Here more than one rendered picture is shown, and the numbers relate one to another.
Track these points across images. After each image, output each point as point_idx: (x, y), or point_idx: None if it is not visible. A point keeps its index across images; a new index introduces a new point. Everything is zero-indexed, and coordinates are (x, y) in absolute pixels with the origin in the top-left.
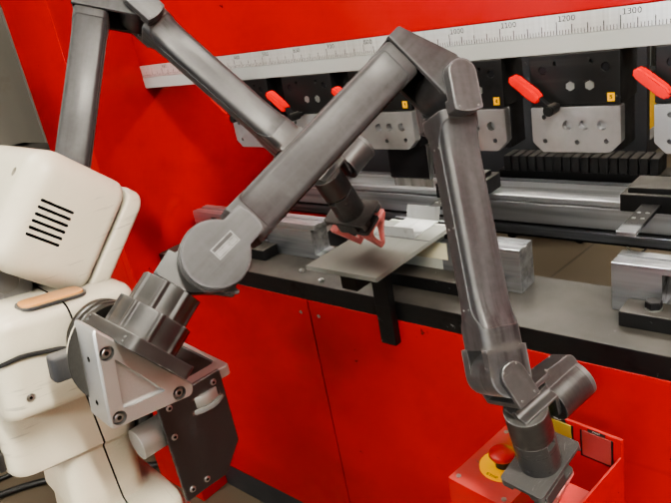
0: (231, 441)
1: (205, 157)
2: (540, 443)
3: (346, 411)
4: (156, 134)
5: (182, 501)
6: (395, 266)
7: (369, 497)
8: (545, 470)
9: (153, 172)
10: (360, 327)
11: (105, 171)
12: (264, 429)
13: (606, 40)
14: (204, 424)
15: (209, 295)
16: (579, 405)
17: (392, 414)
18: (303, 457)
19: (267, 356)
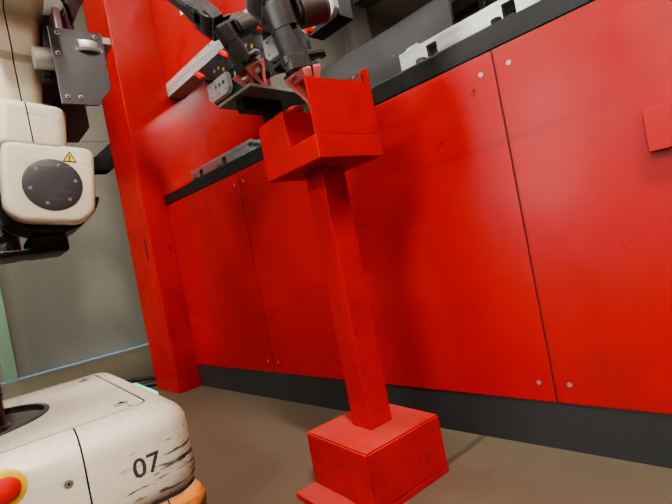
0: (104, 85)
1: (205, 149)
2: (282, 18)
3: (262, 254)
4: (172, 124)
5: (62, 114)
6: (267, 86)
7: (280, 330)
8: (292, 47)
9: (167, 145)
10: (264, 172)
11: (133, 133)
12: (219, 310)
13: None
14: (83, 60)
15: (188, 210)
16: (315, 9)
17: (286, 236)
18: (241, 321)
19: (218, 239)
